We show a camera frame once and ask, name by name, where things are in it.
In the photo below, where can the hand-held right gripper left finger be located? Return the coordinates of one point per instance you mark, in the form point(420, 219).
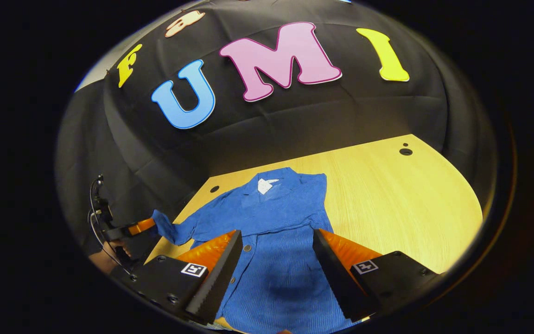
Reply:
point(218, 273)

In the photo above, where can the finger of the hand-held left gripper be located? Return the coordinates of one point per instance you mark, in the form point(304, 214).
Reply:
point(142, 226)

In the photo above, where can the blue button shirt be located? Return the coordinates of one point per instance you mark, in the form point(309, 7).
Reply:
point(276, 222)

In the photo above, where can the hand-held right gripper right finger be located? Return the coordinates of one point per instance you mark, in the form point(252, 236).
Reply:
point(336, 278)

